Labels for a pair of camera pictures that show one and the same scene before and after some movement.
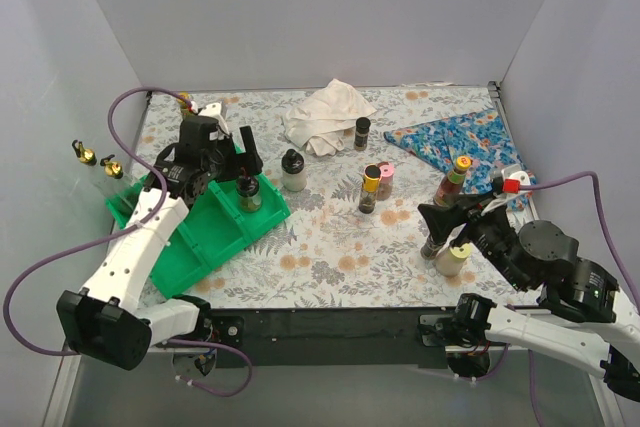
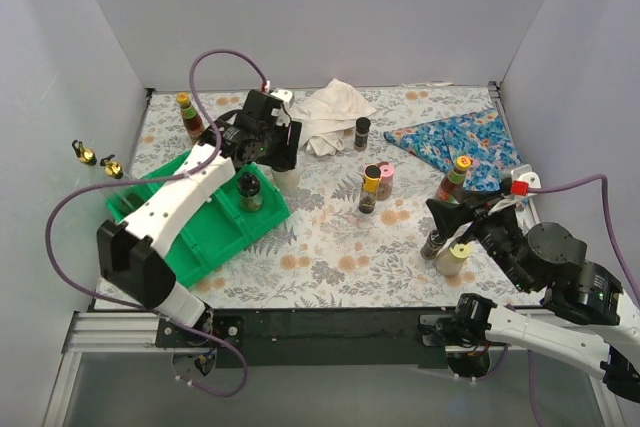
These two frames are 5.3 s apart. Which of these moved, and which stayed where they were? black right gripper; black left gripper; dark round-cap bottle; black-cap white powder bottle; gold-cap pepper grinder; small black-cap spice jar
Moved: black left gripper; black-cap white powder bottle
Stayed: small black-cap spice jar; gold-cap pepper grinder; dark round-cap bottle; black right gripper
